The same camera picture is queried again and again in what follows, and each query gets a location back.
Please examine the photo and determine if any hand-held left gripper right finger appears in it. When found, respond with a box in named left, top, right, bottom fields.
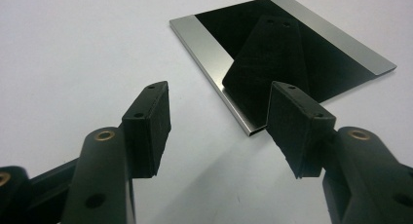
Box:
left=266, top=81, right=337, bottom=179

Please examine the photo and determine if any black glossy tablet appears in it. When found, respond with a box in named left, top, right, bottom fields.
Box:
left=169, top=0, right=397, bottom=137

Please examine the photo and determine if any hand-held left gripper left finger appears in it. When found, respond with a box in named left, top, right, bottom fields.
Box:
left=121, top=81, right=172, bottom=179

